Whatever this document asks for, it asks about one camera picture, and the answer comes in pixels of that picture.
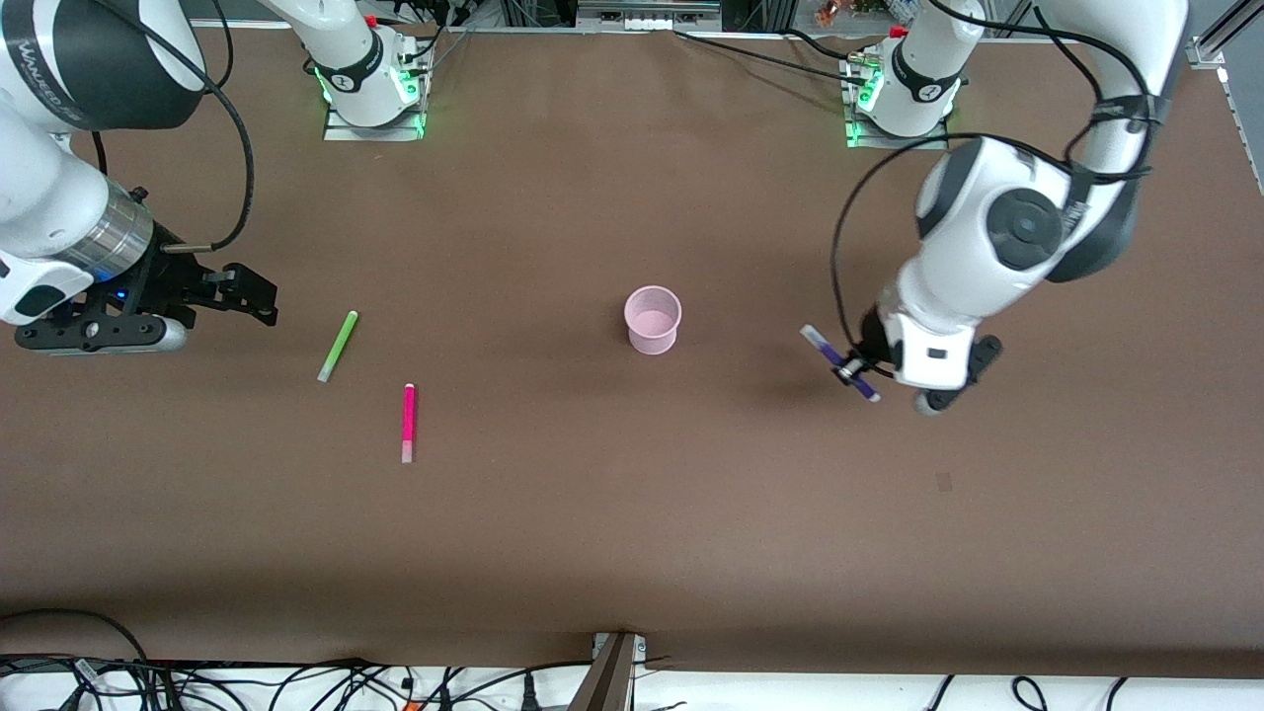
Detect black looped floor cable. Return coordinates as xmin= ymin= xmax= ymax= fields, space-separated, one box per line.
xmin=0 ymin=607 xmax=151 ymax=682

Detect purple pen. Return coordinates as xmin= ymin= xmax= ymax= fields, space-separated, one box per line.
xmin=800 ymin=324 xmax=882 ymax=403

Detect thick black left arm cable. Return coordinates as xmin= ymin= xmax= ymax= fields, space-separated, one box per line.
xmin=923 ymin=0 xmax=1171 ymax=198

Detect dark support beam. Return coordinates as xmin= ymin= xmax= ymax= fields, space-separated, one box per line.
xmin=568 ymin=635 xmax=635 ymax=711

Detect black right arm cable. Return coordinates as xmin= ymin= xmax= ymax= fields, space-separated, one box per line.
xmin=94 ymin=0 xmax=256 ymax=254

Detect black cable across table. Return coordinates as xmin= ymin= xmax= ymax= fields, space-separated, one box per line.
xmin=674 ymin=28 xmax=870 ymax=85

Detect green highlighter pen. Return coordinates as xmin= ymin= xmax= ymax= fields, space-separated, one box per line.
xmin=317 ymin=311 xmax=358 ymax=383

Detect silver aluminium profile rail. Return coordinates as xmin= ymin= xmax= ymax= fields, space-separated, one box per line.
xmin=1188 ymin=0 xmax=1264 ymax=194

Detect black tangled floor cables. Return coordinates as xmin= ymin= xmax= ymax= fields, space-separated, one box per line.
xmin=0 ymin=654 xmax=593 ymax=711

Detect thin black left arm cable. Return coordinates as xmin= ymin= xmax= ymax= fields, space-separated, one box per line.
xmin=829 ymin=133 xmax=1077 ymax=381

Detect pink mesh pen holder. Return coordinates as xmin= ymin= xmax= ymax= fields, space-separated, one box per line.
xmin=624 ymin=285 xmax=683 ymax=356

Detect silver table edge bracket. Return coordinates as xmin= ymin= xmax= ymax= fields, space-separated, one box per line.
xmin=592 ymin=632 xmax=649 ymax=674

